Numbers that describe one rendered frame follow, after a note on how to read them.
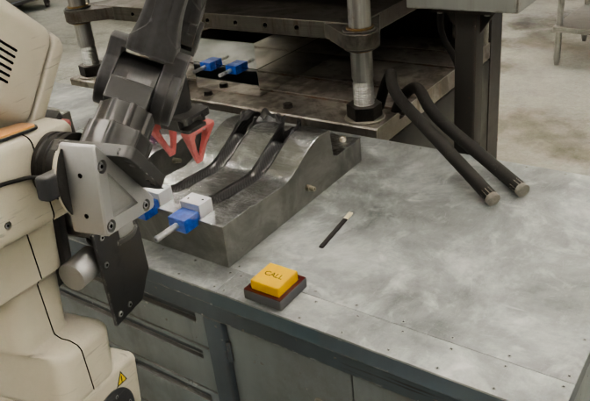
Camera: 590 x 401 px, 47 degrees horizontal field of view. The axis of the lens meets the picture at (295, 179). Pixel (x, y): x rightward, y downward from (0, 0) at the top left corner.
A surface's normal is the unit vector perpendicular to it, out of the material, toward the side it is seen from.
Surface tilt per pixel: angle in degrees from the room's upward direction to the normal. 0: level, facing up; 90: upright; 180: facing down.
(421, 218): 0
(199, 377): 90
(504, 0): 90
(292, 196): 90
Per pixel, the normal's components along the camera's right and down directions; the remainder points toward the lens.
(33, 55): 0.92, 0.09
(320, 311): -0.10, -0.89
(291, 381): -0.57, 0.43
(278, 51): 0.82, 0.19
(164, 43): 0.03, 0.33
